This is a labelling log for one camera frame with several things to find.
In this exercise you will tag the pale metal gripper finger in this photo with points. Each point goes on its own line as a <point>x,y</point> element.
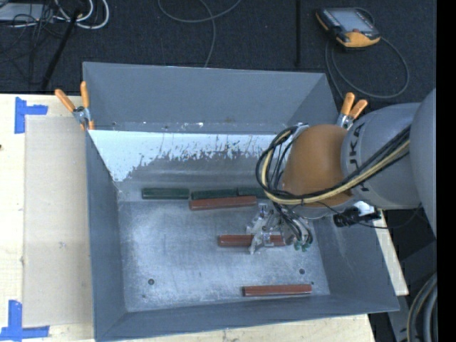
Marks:
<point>263,241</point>
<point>262,215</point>

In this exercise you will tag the red-brown flat block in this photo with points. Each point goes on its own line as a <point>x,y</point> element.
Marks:
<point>277,290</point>
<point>233,241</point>
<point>222,203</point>

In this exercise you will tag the dark green flat block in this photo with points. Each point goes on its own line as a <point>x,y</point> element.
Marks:
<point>165,193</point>
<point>213,194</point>

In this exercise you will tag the grey metal bin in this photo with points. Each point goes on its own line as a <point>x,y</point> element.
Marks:
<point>185,255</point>

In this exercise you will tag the pale wood flat board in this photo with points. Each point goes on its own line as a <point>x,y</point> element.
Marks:
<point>53,208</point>

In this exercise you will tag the black cylinder on white bracket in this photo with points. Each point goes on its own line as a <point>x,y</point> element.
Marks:
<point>351,218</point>

